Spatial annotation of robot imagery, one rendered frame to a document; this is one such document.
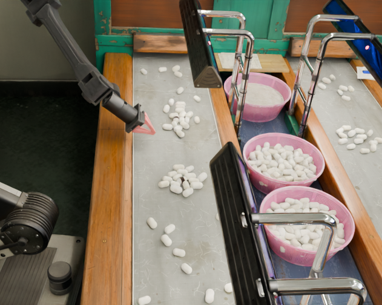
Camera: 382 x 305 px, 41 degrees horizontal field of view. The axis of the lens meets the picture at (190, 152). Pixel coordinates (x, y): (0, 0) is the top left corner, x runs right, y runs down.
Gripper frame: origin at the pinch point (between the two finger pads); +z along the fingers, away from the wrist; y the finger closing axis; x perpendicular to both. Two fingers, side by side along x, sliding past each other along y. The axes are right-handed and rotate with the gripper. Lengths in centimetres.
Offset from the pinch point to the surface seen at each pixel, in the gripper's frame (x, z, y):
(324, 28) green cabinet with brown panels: -59, 50, 64
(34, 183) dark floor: 96, 7, 65
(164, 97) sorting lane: -0.6, 6.6, 28.9
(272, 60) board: -34, 40, 55
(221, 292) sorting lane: -7, 15, -62
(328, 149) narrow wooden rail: -38, 46, -7
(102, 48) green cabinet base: 13, -15, 62
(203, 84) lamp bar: -29.3, -7.8, -15.6
